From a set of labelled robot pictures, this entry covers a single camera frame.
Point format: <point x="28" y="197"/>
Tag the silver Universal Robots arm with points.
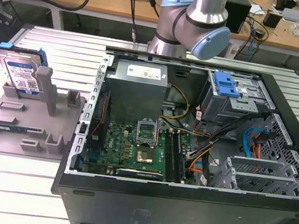
<point x="198" y="18"/>

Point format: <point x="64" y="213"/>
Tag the silver disk bay cage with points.
<point x="255" y="174"/>

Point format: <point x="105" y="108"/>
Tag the hard disk in blue carrier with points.
<point x="22" y="72"/>

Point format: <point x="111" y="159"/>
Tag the CPU socket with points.
<point x="146" y="132"/>

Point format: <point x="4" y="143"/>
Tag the locking lever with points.
<point x="158" y="131"/>

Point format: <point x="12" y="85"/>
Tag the grey power supply unit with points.
<point x="139" y="88"/>

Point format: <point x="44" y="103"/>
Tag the green Dell motherboard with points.
<point x="133" y="148"/>

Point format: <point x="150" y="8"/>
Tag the copper chipset die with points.
<point x="145" y="157"/>

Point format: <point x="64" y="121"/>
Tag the black graphics card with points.
<point x="140" y="174"/>

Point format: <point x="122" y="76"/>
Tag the blue drive bay latch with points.
<point x="225" y="85"/>

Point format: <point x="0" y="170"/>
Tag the silver optical drive cage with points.
<point x="240" y="102"/>

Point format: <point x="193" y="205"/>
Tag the black open PC case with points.
<point x="169" y="206"/>

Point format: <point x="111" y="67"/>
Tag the wooden desk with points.
<point x="125" y="5"/>

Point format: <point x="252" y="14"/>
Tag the grey parts rack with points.
<point x="33" y="126"/>

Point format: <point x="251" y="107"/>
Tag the black box on desk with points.
<point x="235" y="15"/>

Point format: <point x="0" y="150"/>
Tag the RAM stick on rack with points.
<point x="10" y="128"/>

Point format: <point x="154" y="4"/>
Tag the small black cube device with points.
<point x="272" y="19"/>

